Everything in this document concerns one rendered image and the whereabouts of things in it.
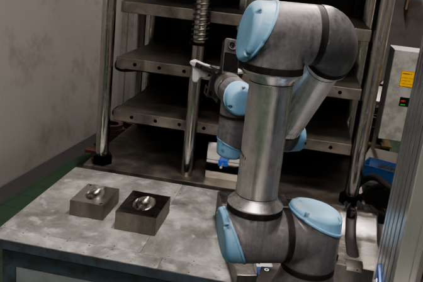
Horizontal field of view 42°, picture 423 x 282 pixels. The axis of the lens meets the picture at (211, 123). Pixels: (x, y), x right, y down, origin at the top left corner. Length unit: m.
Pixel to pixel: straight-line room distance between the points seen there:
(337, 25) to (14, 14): 3.11
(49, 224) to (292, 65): 1.27
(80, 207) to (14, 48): 2.08
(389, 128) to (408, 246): 1.77
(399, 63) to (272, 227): 1.50
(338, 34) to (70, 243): 1.22
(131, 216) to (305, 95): 0.98
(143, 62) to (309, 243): 1.55
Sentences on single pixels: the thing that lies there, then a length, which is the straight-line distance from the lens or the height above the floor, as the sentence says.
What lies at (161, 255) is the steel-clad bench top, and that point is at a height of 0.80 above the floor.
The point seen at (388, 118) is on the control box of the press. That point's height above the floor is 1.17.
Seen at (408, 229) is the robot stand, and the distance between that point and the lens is 0.81.
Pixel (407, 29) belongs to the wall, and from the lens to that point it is 9.94.
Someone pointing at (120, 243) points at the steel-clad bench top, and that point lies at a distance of 1.95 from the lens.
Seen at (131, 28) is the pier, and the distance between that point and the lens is 5.48.
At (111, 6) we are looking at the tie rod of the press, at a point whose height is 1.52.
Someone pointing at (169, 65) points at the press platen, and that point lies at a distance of 2.51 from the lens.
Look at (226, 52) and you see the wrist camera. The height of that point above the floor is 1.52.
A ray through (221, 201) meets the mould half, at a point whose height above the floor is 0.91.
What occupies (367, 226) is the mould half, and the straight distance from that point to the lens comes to 2.05.
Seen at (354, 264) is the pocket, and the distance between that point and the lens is 1.86.
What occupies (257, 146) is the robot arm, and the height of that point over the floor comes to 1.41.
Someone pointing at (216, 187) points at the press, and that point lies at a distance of 2.50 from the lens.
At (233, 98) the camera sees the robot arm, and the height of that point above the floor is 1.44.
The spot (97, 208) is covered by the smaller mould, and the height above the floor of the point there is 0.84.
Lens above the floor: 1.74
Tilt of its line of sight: 16 degrees down
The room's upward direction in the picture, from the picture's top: 6 degrees clockwise
